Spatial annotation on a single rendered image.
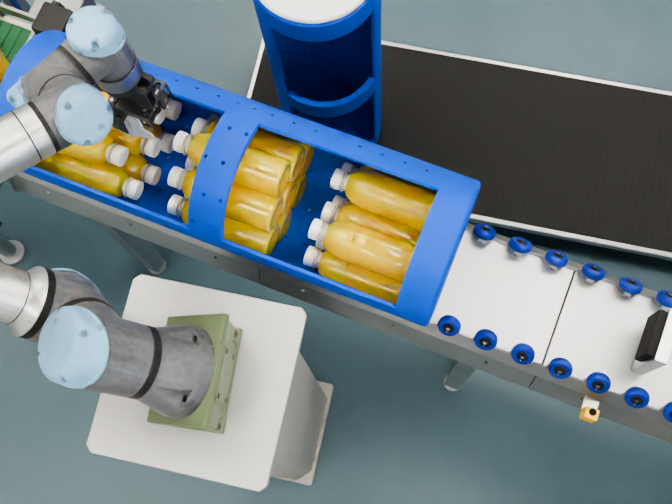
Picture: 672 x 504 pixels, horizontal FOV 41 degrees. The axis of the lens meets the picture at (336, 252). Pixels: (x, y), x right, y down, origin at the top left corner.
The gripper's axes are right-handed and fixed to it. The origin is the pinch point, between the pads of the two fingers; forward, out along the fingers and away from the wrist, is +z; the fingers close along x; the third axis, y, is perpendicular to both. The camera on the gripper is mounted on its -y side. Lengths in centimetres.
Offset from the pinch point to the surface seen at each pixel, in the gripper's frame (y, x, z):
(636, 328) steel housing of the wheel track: 99, 4, 27
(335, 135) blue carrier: 33.8, 10.6, 1.7
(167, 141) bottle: -0.5, 3.4, 18.7
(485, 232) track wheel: 65, 10, 22
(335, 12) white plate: 20.8, 41.3, 16.7
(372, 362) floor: 50, -10, 120
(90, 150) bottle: -8.7, -7.0, 6.5
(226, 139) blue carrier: 17.1, 1.4, -2.7
